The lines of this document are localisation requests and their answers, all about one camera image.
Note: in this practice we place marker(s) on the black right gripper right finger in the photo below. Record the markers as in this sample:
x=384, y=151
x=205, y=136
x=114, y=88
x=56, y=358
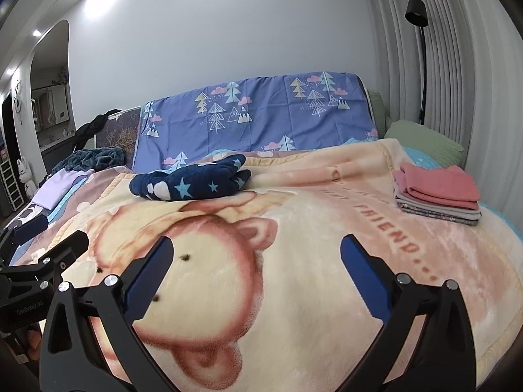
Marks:
x=425, y=342

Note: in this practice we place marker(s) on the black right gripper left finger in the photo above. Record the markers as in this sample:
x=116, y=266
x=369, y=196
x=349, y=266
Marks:
x=71, y=358

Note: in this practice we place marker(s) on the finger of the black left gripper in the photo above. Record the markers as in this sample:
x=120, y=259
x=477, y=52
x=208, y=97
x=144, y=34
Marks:
x=13, y=237
x=51, y=265

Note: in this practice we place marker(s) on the navy star fleece baby jacket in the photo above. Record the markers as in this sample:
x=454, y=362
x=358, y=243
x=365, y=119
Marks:
x=221, y=178

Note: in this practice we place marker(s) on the stack of folded clothes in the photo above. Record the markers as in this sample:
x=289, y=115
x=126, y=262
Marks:
x=447, y=194

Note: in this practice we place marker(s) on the person's left hand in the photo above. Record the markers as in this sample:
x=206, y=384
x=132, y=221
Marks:
x=34, y=343

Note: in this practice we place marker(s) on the white ladder shelf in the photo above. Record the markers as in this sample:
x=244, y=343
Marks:
x=12, y=188

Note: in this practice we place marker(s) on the white cat figurine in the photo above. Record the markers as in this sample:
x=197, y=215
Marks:
x=26, y=177

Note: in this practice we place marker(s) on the lavender folded cloth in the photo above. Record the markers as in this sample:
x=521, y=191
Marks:
x=50, y=194

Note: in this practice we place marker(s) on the dark teal knit blanket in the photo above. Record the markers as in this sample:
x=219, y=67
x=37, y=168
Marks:
x=95, y=159

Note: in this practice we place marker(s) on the black garment on headboard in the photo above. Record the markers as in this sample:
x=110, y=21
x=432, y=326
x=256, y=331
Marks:
x=89, y=130

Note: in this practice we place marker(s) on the dark tree-pattern headboard cushion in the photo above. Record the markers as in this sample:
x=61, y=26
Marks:
x=120, y=130

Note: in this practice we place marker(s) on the peach bear fleece blanket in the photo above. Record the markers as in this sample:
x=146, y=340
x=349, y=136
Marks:
x=257, y=297

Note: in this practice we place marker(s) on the green pillow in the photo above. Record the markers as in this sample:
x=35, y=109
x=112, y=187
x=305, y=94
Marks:
x=426, y=147

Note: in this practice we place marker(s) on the blue tree-print sheet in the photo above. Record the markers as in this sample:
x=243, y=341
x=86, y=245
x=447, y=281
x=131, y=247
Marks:
x=294, y=112

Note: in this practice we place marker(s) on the grey pleated curtain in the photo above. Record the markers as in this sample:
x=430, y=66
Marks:
x=457, y=66

